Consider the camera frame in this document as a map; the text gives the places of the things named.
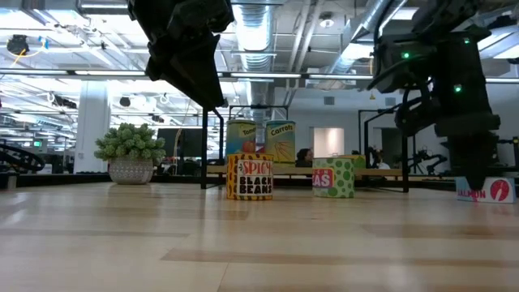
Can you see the yellow green labelled can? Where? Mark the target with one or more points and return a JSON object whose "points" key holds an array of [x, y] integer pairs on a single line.
{"points": [[359, 161]]}

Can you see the person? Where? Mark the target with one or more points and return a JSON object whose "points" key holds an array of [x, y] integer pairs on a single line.
{"points": [[304, 156], [379, 162]]}

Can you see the black background robot arm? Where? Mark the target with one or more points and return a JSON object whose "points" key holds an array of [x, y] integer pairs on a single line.
{"points": [[423, 156]]}

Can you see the green dotted peas can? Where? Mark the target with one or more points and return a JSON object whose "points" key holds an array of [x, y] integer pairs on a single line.
{"points": [[336, 178]]}

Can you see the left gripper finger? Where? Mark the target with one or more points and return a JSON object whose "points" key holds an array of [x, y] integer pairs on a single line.
{"points": [[198, 81]]}

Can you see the silver round ventilation duct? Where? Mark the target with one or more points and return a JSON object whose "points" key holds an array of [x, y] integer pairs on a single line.
{"points": [[365, 20], [255, 32]]}

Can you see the black computer monitor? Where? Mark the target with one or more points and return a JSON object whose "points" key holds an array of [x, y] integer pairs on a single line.
{"points": [[186, 142]]}

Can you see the blue tomatoes can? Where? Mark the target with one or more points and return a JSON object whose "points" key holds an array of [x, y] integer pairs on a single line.
{"points": [[239, 138]]}

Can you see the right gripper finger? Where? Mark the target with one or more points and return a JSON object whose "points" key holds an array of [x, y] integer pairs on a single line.
{"points": [[474, 162]]}

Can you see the salmon can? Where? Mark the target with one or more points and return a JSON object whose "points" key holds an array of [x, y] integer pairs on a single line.
{"points": [[498, 190]]}

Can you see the green plant in patterned pot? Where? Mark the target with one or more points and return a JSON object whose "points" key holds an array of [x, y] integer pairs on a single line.
{"points": [[129, 170]]}

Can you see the white building column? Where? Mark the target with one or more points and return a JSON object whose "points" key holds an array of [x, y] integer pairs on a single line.
{"points": [[91, 121]]}

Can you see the wooden shelf with black frame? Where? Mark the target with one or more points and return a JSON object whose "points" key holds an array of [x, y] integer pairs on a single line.
{"points": [[292, 171]]}

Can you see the spicy black beans can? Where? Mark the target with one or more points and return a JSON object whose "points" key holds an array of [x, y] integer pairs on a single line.
{"points": [[249, 182]]}

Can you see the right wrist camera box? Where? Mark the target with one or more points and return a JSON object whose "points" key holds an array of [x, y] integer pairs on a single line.
{"points": [[401, 61]]}

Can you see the long ceiling light rail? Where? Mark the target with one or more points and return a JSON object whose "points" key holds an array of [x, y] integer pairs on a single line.
{"points": [[109, 73]]}

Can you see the yellow carrots can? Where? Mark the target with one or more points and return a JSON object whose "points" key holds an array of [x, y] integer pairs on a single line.
{"points": [[280, 142]]}

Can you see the black table edge frame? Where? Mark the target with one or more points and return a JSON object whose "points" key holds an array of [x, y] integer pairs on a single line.
{"points": [[61, 179]]}

